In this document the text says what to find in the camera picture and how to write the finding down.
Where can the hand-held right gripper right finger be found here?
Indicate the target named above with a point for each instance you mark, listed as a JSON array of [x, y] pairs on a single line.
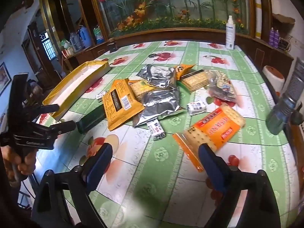
[[210, 163]]

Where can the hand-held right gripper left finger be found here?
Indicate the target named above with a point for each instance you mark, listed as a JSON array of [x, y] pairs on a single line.
[[101, 165]]

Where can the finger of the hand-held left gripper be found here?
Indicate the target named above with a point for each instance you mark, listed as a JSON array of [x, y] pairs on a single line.
[[65, 126], [51, 108]]

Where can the orange striped cracker packet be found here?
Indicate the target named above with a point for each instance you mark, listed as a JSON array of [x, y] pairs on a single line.
[[213, 128]]

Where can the yellow cardboard tray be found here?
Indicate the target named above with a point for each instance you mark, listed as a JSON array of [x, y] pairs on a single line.
[[78, 83]]

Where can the small white candy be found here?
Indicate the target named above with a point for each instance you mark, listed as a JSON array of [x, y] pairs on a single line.
[[196, 107], [100, 95], [156, 129]]

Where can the orange snack packet black label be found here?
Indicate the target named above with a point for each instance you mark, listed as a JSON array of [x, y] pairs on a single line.
[[118, 106]]

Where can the clear printed snack bag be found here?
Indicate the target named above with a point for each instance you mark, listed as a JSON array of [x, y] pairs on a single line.
[[223, 89]]

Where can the large silver foil packet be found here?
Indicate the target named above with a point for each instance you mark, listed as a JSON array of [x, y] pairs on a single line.
[[161, 102]]

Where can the green label cracker packet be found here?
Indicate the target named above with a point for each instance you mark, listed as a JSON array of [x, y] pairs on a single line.
[[140, 89]]

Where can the dark stripe cracker packet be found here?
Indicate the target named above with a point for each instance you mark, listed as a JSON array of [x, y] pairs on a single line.
[[194, 80]]

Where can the small orange snack packet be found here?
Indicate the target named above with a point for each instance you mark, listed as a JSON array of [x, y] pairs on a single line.
[[184, 71]]

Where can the person's left hand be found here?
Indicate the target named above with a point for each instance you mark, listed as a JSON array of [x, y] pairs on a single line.
[[28, 162]]

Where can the green fruit print tablecloth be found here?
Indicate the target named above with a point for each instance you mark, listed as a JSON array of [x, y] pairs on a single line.
[[166, 194]]

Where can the red white carton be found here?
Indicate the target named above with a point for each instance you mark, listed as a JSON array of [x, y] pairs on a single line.
[[67, 52]]

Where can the barred window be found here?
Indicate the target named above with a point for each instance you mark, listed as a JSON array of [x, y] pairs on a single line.
[[47, 46]]

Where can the green white bag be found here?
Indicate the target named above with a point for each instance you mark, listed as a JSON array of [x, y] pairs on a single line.
[[64, 44]]

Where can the blue thermos flask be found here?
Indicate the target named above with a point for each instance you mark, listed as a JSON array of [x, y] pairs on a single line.
[[84, 36]]

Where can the teal plastic bottle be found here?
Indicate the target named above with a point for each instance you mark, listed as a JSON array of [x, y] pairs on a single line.
[[280, 114]]

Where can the dark glass jar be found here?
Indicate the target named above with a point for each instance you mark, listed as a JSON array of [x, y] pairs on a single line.
[[112, 47]]

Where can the clear water bottle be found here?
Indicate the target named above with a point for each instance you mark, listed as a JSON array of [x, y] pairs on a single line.
[[97, 34]]

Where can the white cylinder with orange top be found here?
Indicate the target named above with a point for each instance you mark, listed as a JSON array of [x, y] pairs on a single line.
[[273, 78]]

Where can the grey ribbed panel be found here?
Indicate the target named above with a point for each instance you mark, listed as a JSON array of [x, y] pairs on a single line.
[[296, 80]]

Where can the white spray bottle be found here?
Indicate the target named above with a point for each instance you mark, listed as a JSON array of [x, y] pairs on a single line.
[[230, 34]]

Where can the wooden low cabinet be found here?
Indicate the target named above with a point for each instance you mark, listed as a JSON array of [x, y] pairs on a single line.
[[190, 34]]

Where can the purple bottle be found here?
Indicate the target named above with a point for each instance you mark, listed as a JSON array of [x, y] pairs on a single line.
[[271, 36], [276, 39]]

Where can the framed wall picture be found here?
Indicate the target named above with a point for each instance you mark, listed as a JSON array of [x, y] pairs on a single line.
[[4, 78]]

